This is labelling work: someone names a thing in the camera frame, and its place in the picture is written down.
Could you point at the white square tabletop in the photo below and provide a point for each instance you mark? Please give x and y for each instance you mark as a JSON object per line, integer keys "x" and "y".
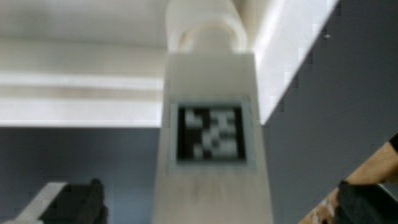
{"x": 85, "y": 48}

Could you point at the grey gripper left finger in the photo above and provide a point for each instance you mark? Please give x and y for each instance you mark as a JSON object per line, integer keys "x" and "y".
{"x": 67, "y": 204}

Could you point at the white table leg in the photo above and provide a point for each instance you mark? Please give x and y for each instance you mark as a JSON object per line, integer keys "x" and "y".
{"x": 213, "y": 189}

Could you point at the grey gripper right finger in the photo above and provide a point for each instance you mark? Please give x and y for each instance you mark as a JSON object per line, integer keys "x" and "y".
{"x": 365, "y": 205}

